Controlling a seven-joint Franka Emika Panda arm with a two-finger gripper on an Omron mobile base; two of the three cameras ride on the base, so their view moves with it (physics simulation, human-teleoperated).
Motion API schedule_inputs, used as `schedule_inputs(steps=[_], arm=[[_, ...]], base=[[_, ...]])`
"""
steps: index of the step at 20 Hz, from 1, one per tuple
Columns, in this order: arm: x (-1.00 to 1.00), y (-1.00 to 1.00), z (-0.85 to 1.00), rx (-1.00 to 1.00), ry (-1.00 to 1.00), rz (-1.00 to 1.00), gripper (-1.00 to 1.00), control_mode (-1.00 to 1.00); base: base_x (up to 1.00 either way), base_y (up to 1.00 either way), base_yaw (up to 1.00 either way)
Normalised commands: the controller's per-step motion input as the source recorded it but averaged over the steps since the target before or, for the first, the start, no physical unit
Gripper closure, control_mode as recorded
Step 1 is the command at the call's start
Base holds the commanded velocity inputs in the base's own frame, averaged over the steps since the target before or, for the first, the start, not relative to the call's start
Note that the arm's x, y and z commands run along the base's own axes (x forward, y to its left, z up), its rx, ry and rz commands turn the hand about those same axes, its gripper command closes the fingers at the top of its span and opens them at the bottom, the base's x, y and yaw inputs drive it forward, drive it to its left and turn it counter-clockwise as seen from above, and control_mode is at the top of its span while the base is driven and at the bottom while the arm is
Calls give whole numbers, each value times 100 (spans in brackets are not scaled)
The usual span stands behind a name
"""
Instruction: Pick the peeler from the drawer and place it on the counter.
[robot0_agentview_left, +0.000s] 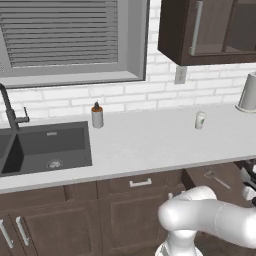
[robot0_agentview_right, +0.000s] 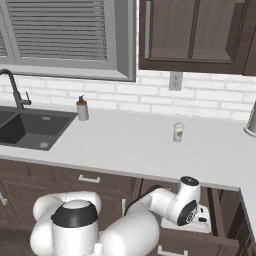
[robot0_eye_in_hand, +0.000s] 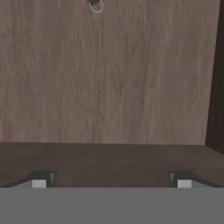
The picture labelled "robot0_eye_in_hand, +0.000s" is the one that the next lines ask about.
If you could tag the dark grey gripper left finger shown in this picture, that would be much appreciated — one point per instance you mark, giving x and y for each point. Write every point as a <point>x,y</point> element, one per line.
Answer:
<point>43,177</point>

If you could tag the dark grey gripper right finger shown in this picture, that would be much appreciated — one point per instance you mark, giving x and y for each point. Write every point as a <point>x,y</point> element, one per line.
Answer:
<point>180,176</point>

